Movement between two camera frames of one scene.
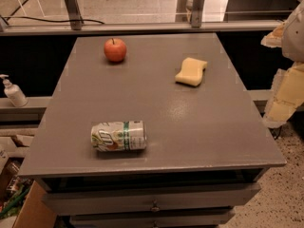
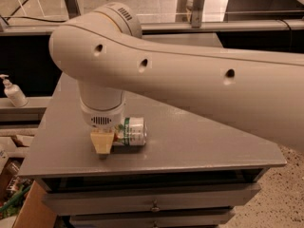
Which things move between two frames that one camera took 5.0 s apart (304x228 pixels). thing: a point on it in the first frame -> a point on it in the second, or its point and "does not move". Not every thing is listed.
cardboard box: x=35 y=211 does not move
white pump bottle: x=14 y=92 does not move
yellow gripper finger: x=287 y=96 -> x=103 y=117
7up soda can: x=118 y=135 does not move
